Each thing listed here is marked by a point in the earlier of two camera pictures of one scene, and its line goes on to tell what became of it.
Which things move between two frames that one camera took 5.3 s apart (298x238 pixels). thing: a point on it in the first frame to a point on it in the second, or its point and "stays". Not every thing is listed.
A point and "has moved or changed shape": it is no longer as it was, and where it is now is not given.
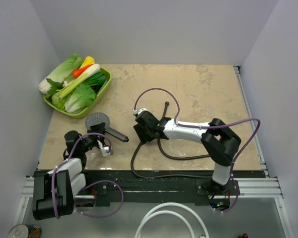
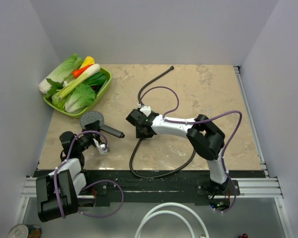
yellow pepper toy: x=88 y=60 stays
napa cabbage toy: x=74 y=63 stays
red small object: x=244 y=235 stays
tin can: x=25 y=231 stays
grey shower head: x=98 y=118 has moved or changed shape
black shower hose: x=168 y=156 to x=131 y=170
